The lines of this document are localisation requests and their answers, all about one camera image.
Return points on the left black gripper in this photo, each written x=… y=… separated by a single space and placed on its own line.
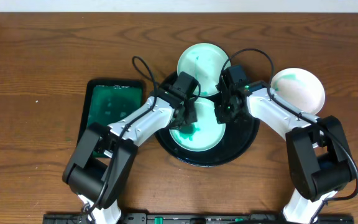
x=186 y=115

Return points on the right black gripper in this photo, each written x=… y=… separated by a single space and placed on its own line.
x=222 y=117

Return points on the green sponge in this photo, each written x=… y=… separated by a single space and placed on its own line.
x=188 y=132

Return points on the mint plate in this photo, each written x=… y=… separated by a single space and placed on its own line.
x=204 y=62
x=210 y=131

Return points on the white plate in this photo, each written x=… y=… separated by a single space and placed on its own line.
x=301 y=88

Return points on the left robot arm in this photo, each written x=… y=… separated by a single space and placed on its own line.
x=102 y=160

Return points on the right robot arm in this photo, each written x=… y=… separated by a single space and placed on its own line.
x=319 y=158

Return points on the round black tray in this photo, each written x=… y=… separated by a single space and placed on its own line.
x=238 y=137

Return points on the green rectangular tray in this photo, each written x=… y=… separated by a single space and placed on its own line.
x=108 y=100

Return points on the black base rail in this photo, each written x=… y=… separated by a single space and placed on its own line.
x=142 y=218

